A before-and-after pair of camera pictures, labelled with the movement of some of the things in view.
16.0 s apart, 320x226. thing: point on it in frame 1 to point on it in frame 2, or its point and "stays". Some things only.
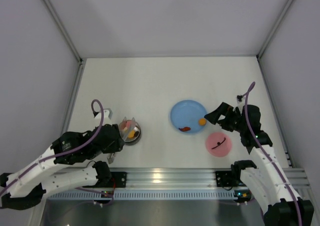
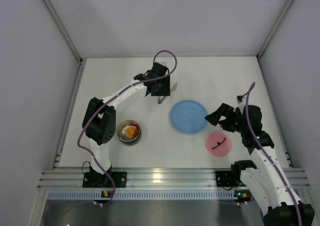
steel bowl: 130,132 stays
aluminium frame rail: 297,180 stays
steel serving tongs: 125,128 to 161,99
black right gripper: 227,118 stays
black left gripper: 118,138 to 164,86
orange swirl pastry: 202,122 to 130,132
